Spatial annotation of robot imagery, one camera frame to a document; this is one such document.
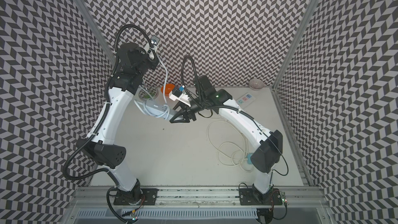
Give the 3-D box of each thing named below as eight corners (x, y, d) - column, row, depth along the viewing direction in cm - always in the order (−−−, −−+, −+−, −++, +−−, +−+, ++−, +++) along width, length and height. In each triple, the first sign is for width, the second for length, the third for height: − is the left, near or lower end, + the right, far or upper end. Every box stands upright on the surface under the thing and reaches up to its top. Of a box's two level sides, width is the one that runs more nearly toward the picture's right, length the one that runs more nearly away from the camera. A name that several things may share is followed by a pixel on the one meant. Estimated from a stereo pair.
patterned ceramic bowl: (250, 90, 118) (251, 85, 114) (248, 83, 123) (249, 78, 119) (263, 90, 118) (265, 85, 114) (260, 83, 123) (262, 78, 119)
